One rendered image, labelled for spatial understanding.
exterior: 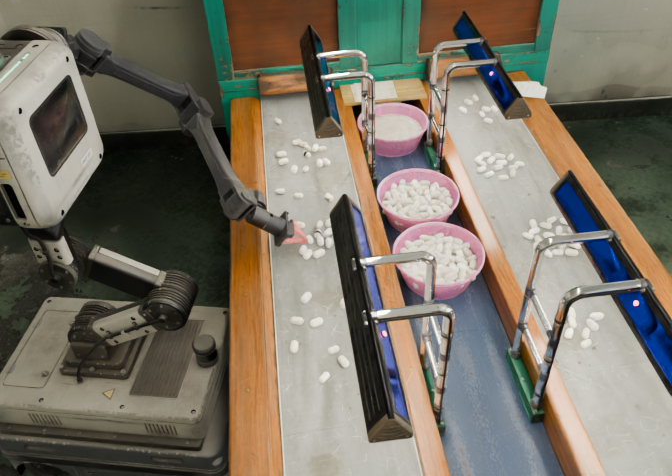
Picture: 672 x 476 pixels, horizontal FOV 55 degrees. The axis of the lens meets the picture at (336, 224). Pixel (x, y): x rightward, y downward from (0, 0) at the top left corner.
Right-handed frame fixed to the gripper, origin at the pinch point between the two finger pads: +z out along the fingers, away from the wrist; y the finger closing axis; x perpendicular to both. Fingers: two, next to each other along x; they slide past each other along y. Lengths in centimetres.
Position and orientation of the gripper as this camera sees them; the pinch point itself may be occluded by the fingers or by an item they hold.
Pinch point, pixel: (304, 240)
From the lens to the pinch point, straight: 196.3
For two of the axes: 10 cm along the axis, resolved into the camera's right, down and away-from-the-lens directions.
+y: -1.2, -6.5, 7.5
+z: 7.8, 4.1, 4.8
